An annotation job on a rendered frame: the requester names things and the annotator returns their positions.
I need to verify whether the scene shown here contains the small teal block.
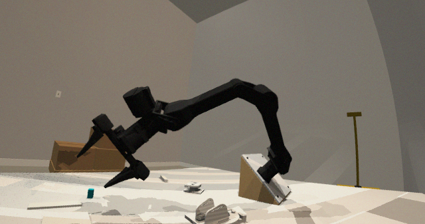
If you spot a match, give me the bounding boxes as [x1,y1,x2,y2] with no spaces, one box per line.
[87,188,94,199]

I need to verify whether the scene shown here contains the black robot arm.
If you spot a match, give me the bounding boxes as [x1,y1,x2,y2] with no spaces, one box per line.
[123,78,292,183]

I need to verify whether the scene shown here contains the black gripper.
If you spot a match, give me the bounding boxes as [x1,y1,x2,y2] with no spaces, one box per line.
[77,114,150,188]

